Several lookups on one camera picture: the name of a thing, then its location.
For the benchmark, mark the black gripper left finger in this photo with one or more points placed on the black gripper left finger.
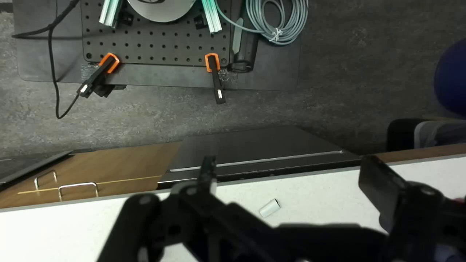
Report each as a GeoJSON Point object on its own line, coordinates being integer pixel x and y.
{"type": "Point", "coordinates": [191, 216]}

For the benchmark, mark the right orange black clamp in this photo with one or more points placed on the right orange black clamp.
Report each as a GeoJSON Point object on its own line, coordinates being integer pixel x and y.
{"type": "Point", "coordinates": [213, 66]}

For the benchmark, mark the wooden lower cabinet front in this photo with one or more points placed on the wooden lower cabinet front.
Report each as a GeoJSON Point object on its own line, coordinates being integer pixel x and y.
{"type": "Point", "coordinates": [85, 175]}

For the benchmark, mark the orange black clamp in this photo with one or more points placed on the orange black clamp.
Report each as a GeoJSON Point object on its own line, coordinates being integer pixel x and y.
{"type": "Point", "coordinates": [213, 66]}
{"type": "Point", "coordinates": [97, 82]}

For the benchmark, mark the left orange black clamp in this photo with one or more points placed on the left orange black clamp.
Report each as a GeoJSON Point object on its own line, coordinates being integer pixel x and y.
{"type": "Point", "coordinates": [97, 82]}

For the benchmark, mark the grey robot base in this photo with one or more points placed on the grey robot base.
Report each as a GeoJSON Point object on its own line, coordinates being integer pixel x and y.
{"type": "Point", "coordinates": [162, 10]}

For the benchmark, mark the small white cylinder on counter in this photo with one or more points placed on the small white cylinder on counter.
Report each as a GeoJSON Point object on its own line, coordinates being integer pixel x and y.
{"type": "Point", "coordinates": [270, 208]}

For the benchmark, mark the black perforated breadboard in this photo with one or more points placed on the black perforated breadboard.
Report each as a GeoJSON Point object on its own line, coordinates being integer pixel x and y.
{"type": "Point", "coordinates": [137, 39]}

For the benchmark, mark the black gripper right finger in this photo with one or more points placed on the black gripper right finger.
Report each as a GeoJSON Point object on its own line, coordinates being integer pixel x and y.
{"type": "Point", "coordinates": [421, 223]}

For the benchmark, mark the black dishwasher front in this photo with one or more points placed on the black dishwasher front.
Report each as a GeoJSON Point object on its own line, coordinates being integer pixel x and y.
{"type": "Point", "coordinates": [266, 151]}

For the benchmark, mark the blue recycling bin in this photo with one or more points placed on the blue recycling bin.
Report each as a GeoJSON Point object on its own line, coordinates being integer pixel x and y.
{"type": "Point", "coordinates": [450, 79]}

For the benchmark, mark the small black waste bin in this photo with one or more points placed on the small black waste bin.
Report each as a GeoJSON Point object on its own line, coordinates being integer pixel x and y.
{"type": "Point", "coordinates": [420, 133]}

